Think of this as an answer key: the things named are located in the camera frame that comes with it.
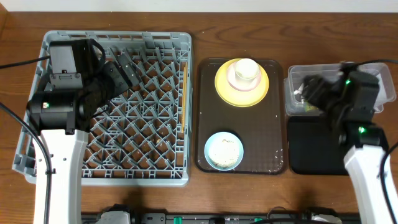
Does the cream plastic cup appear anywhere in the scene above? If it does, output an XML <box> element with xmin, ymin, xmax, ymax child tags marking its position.
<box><xmin>234</xmin><ymin>58</ymin><xmax>259</xmax><ymax>85</ymax></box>

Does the wooden chopstick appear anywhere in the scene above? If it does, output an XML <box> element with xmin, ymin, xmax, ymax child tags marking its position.
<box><xmin>183</xmin><ymin>65</ymin><xmax>188</xmax><ymax>133</ymax></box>
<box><xmin>181</xmin><ymin>65</ymin><xmax>187</xmax><ymax>134</ymax></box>

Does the white tissue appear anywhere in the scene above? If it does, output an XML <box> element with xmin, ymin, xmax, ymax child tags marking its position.
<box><xmin>294</xmin><ymin>83</ymin><xmax>304</xmax><ymax>101</ymax></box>

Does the yellow pandan cake wrapper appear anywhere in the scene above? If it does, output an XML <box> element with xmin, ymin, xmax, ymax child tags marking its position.
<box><xmin>304</xmin><ymin>104</ymin><xmax>318</xmax><ymax>111</ymax></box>

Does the grey dishwasher rack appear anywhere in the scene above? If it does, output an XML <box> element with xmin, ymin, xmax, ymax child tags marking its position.
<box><xmin>11</xmin><ymin>30</ymin><xmax>193</xmax><ymax>187</ymax></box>

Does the light blue rice bowl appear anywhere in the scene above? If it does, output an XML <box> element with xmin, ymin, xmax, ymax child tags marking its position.
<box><xmin>203</xmin><ymin>131</ymin><xmax>244</xmax><ymax>172</ymax></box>

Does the clear plastic bin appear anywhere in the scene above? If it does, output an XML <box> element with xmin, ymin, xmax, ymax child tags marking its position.
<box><xmin>284</xmin><ymin>63</ymin><xmax>397</xmax><ymax>116</ymax></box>

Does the black plastic tray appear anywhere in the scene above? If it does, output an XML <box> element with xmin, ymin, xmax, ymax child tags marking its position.
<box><xmin>287</xmin><ymin>116</ymin><xmax>348</xmax><ymax>175</ymax></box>

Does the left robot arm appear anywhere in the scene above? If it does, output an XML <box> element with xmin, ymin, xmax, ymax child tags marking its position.
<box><xmin>27</xmin><ymin>39</ymin><xmax>140</xmax><ymax>223</ymax></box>

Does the pink plastic bowl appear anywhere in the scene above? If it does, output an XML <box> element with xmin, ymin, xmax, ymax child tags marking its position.
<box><xmin>226</xmin><ymin>62</ymin><xmax>262</xmax><ymax>91</ymax></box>

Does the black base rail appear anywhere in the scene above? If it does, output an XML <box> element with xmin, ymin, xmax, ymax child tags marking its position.
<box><xmin>81</xmin><ymin>212</ymin><xmax>361</xmax><ymax>224</ymax></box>

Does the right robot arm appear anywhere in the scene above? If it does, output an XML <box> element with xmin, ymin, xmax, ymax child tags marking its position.
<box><xmin>302</xmin><ymin>72</ymin><xmax>397</xmax><ymax>223</ymax></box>

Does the yellow plastic plate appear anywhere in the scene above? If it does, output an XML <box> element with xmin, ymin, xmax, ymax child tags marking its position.
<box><xmin>215</xmin><ymin>58</ymin><xmax>269</xmax><ymax>107</ymax></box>

